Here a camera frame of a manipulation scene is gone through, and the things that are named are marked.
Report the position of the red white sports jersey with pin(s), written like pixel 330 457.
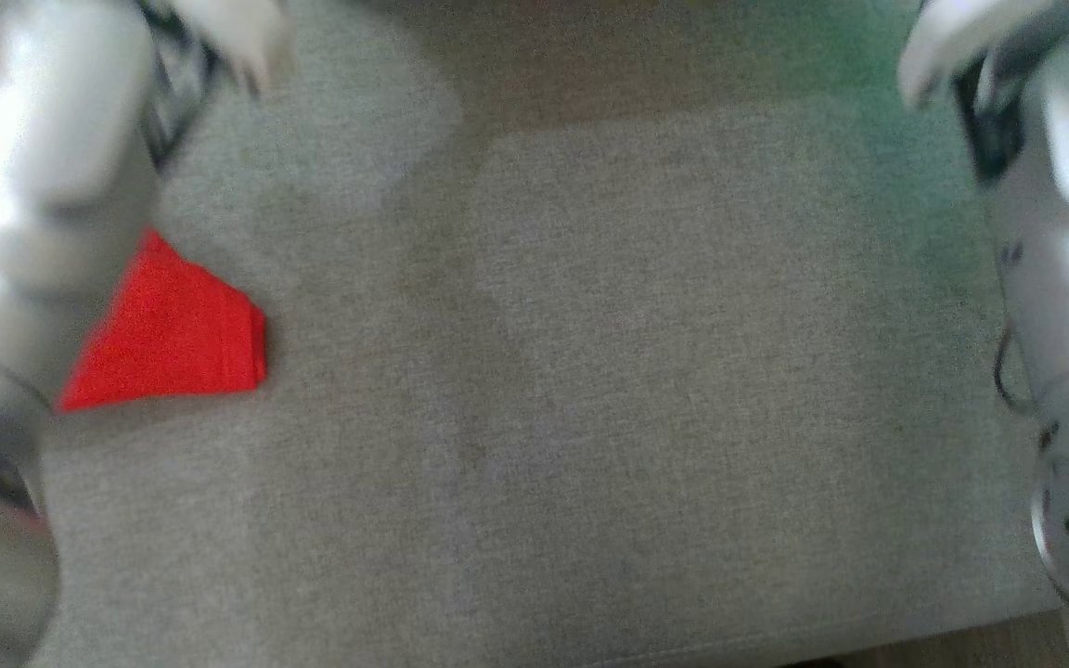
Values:
pixel 173 343

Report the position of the large grey sofa seat cushion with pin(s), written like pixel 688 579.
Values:
pixel 590 371

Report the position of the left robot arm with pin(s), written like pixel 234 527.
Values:
pixel 33 139

